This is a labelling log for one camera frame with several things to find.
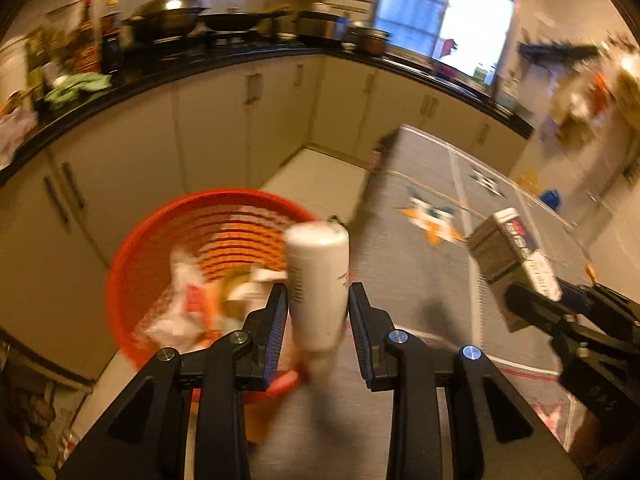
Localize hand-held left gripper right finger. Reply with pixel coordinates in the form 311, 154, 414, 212
347, 282, 583, 480

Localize black wok pan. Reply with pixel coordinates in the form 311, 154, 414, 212
200, 7, 291, 33

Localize beige kitchen base cabinets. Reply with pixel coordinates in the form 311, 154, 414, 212
0, 50, 533, 386

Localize white red-label packet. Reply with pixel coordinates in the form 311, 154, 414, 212
145, 250, 221, 346

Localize steel rice cooker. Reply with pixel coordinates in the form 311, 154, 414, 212
297, 2, 348, 46

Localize black wall shelf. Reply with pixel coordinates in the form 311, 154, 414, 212
517, 40, 601, 68

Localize red cloth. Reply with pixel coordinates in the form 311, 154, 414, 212
432, 37, 458, 61

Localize yellow plastic item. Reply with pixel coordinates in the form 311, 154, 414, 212
517, 172, 543, 196

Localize kitchen window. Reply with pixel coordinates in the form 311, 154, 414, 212
375, 0, 521, 86

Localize hanging plastic bags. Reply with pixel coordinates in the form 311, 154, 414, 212
547, 50, 640, 146

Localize green cloth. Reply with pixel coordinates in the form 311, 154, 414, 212
45, 72, 113, 111

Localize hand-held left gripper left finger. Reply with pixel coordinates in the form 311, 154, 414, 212
57, 282, 291, 480

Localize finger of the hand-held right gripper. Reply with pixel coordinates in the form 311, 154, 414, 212
505, 282, 626, 356
557, 282, 640, 331

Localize dark sauce bottle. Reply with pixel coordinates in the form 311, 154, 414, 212
100, 0, 123, 73

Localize white plastic bottle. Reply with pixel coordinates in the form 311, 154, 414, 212
284, 220, 351, 353

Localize stacked metal pots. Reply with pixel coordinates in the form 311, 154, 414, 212
345, 22, 393, 58

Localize white cloth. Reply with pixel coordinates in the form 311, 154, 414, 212
0, 107, 41, 171

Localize red label sauce bottle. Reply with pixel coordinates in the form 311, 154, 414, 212
75, 0, 101, 73

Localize lidded metal wok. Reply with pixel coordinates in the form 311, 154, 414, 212
122, 0, 211, 43

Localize red plastic mesh basket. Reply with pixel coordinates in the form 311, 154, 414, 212
106, 189, 321, 406

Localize grey printed tablecloth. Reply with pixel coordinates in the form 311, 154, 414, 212
250, 125, 616, 480

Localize dark blue white carton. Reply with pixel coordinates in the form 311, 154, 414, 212
467, 208, 563, 333

